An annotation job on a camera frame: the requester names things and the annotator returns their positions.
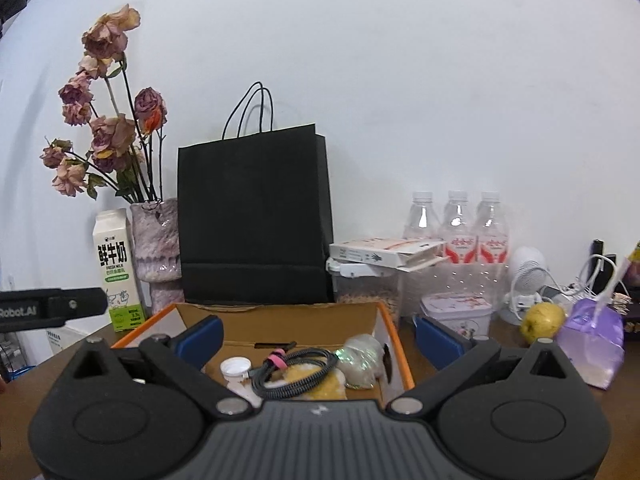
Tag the black paper bag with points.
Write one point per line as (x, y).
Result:
(255, 210)

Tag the dried rose bouquet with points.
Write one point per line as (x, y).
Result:
(112, 135)

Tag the green yellow apple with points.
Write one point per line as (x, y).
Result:
(542, 322)

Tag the orange cardboard box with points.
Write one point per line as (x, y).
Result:
(280, 320)

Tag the yellow sponge cloth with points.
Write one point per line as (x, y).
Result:
(327, 387)

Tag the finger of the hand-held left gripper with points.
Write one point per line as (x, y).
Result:
(75, 302)

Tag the white floral tin box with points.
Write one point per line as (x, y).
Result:
(460, 312)

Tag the purple ceramic vase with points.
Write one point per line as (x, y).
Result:
(157, 240)

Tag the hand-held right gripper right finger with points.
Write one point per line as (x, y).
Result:
(440, 340)

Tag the translucent purple gift pouch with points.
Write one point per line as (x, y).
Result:
(590, 345)

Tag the black upright device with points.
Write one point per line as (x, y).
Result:
(597, 246)

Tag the dark brown small box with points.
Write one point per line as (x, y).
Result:
(632, 317)

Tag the small white fan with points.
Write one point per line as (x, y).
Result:
(527, 270)

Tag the flat white red carton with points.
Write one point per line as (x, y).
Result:
(380, 252)

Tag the clear water bottle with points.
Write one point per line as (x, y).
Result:
(492, 230)
(457, 230)
(422, 215)

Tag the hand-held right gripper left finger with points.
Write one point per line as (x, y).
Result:
(200, 337)

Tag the iridescent plastic bag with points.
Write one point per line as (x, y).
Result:
(360, 360)

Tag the small white capped bottle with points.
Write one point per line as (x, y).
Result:
(235, 367)

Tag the clear plastic storage container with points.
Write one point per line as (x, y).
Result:
(370, 290)

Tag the white green milk carton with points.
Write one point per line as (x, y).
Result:
(117, 270)

